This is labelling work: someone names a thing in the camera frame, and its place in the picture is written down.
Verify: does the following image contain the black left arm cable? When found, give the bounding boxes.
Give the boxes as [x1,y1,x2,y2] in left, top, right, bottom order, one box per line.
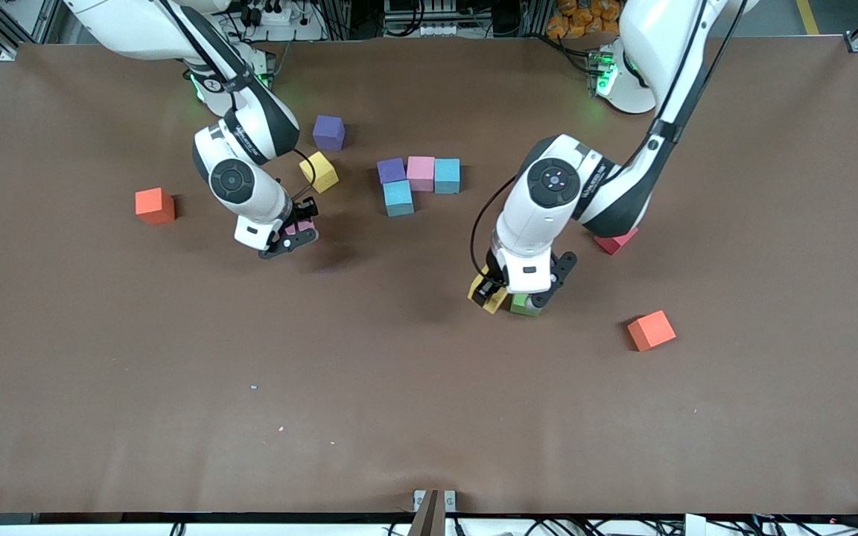
[471,175,519,287]

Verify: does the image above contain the blue foam block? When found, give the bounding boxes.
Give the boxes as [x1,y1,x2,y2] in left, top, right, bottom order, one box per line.
[433,158,461,195]
[383,179,416,218]

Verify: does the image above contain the green foam block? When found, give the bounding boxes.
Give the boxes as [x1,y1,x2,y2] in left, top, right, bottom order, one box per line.
[510,292,546,318]

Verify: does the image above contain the orange mesh bag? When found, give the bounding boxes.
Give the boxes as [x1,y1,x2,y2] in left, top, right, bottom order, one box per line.
[546,0,627,40]

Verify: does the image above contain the yellow foam block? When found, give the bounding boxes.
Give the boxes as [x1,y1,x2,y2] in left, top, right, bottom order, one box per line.
[299,151,340,194]
[467,266,509,315]

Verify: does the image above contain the orange foam block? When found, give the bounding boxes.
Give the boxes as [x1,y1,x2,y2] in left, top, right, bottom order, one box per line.
[627,310,678,353]
[135,187,177,226]

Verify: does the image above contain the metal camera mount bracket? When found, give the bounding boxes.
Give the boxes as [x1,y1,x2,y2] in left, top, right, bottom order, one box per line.
[413,489,457,536]

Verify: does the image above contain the red foam block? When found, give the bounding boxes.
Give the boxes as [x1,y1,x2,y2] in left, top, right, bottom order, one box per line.
[594,226,641,256]

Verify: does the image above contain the white power strip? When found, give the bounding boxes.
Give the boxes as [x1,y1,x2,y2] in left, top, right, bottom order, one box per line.
[239,0,325,42]

